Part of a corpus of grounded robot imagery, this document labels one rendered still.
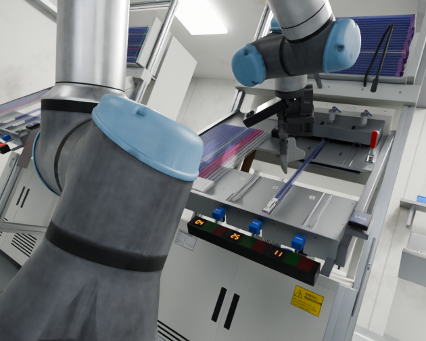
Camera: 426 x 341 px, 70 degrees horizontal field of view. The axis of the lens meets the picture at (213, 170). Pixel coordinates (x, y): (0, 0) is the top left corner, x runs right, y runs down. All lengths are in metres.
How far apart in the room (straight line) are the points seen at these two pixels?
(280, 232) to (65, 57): 0.59
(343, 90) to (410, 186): 2.92
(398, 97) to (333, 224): 0.70
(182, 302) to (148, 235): 0.99
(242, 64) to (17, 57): 4.27
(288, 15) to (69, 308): 0.44
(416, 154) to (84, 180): 4.17
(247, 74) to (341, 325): 0.55
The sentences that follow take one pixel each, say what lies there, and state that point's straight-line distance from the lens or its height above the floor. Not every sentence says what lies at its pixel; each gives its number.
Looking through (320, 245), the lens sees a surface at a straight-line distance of 0.75.
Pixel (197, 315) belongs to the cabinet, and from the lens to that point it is 1.23.
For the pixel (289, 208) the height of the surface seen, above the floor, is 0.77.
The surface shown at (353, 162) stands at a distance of 1.09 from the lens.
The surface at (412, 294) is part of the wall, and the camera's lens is 4.34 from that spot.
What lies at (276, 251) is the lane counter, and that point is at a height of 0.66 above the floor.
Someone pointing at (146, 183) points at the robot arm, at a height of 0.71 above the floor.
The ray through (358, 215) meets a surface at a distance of 0.77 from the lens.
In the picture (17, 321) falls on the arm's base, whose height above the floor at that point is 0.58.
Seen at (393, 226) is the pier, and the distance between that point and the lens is 4.12.
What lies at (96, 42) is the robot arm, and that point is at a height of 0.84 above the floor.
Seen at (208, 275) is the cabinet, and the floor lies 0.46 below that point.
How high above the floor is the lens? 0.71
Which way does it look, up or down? 7 degrees up
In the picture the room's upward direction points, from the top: 19 degrees clockwise
